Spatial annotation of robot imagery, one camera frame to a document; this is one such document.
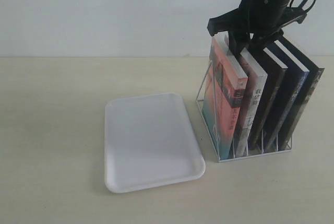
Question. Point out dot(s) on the white pink spine book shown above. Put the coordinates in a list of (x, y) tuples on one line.
[(256, 81)]

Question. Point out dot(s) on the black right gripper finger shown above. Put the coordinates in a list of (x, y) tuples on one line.
[(238, 41), (229, 21)]

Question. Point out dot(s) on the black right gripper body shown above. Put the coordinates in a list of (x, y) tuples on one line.
[(266, 16)]

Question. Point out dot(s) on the black cover book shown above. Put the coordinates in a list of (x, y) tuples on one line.
[(303, 97)]

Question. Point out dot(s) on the dark brown cover book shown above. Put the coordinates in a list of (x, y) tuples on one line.
[(275, 69)]

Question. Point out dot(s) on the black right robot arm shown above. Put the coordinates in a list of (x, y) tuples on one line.
[(260, 41)]

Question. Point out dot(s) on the orange teal cover book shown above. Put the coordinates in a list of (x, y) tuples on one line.
[(225, 85)]

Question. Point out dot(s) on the blue moon cover book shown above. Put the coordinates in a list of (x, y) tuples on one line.
[(292, 82)]

